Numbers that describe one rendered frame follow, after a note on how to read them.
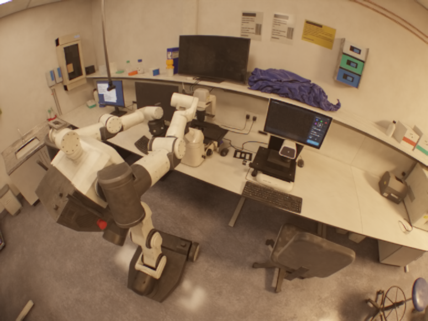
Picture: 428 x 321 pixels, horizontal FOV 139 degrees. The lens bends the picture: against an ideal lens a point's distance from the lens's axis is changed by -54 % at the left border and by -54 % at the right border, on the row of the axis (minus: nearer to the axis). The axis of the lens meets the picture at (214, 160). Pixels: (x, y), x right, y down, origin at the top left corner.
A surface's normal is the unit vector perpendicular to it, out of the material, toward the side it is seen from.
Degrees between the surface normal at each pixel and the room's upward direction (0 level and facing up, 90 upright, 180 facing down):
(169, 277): 0
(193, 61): 86
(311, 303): 0
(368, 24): 90
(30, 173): 90
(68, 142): 93
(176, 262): 0
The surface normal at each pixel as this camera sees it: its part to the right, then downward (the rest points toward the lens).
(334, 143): -0.42, 0.57
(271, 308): 0.05, -0.76
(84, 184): 0.58, -0.19
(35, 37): 0.90, 0.31
